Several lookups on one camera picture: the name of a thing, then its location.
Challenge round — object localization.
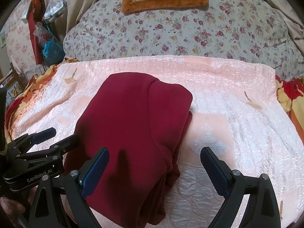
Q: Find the beige cloth at right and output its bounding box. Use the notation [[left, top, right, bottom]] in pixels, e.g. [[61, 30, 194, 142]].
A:
[[265, 0, 303, 54]]

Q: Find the floral fabric at left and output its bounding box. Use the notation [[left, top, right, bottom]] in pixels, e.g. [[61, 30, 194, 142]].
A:
[[5, 0, 36, 74]]

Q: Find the floral white duvet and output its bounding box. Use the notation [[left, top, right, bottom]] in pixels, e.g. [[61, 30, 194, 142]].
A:
[[63, 0, 303, 80]]

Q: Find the dark red knit sweater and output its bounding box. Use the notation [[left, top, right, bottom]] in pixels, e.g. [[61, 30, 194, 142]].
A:
[[64, 73, 192, 227]]

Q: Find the orange red yellow blanket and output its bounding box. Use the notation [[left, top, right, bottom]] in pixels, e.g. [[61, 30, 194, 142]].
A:
[[5, 58, 80, 142]]

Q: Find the clear plastic bag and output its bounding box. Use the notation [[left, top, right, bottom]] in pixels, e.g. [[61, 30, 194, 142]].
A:
[[43, 0, 67, 24]]

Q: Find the pink quilted bedspread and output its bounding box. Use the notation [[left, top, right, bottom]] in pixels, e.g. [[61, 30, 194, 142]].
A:
[[10, 55, 304, 228]]

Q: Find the blue plastic bag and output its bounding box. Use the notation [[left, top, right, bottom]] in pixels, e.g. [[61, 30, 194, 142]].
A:
[[42, 37, 65, 67]]

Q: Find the red hanging cloth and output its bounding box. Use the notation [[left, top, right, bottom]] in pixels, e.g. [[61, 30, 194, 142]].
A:
[[26, 0, 48, 65]]

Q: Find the person's left hand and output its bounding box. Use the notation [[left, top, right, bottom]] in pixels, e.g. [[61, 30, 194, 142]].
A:
[[1, 188, 37, 227]]

